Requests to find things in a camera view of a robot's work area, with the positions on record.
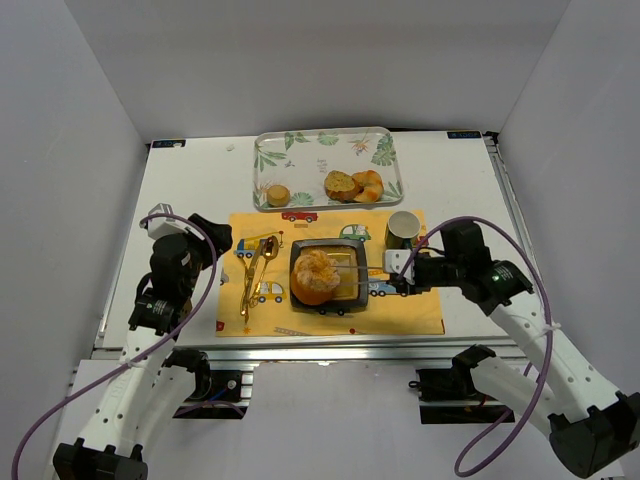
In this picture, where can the large orange sugared bun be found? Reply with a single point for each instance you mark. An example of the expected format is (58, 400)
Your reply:
(314, 277)

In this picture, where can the aluminium table frame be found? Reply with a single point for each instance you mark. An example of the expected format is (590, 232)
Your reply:
(213, 177)

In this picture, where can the gold fork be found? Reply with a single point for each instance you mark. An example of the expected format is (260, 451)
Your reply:
(246, 290)

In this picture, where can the blue left table label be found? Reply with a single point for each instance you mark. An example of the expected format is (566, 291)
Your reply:
(168, 143)

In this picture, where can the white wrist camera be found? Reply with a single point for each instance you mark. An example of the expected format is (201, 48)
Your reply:
(161, 226)
(399, 264)

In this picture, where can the blue table label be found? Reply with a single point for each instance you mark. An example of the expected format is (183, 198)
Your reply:
(464, 134)
(168, 143)

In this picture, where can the gold spoon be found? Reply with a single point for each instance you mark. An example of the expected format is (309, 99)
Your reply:
(268, 252)

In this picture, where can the black square plate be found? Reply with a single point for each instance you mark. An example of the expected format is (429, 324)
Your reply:
(345, 299)

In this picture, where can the twisted orange croissant roll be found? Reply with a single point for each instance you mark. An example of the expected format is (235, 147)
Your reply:
(371, 184)

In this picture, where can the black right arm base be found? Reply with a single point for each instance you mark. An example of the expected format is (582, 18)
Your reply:
(442, 402)

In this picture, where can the small round yellow cake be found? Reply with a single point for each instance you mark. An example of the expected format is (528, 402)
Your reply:
(278, 196)

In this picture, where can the white leaf-print tray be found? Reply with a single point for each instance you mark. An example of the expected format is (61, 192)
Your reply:
(300, 160)

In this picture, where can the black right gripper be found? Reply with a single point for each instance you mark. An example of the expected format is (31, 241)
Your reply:
(417, 273)

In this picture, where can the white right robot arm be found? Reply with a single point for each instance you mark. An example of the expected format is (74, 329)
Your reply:
(588, 421)

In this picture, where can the herb bread slice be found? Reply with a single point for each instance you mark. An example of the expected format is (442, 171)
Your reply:
(341, 187)

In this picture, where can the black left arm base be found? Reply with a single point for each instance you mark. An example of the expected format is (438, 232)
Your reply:
(222, 393)

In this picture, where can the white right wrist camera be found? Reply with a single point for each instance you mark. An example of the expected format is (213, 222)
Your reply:
(399, 264)

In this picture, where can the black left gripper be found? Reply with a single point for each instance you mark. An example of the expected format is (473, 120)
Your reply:
(211, 235)

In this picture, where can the yellow vehicle-print placemat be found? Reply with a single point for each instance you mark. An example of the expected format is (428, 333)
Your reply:
(387, 312)

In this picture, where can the blue right table label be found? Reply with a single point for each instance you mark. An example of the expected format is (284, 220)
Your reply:
(464, 134)

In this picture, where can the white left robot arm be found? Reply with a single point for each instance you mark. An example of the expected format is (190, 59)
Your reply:
(153, 377)

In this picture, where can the dark green mug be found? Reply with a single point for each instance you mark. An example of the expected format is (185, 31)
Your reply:
(402, 230)

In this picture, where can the metal serving tongs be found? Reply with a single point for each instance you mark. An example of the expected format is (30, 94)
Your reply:
(355, 275)

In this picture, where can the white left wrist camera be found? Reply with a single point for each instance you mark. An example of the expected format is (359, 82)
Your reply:
(161, 226)

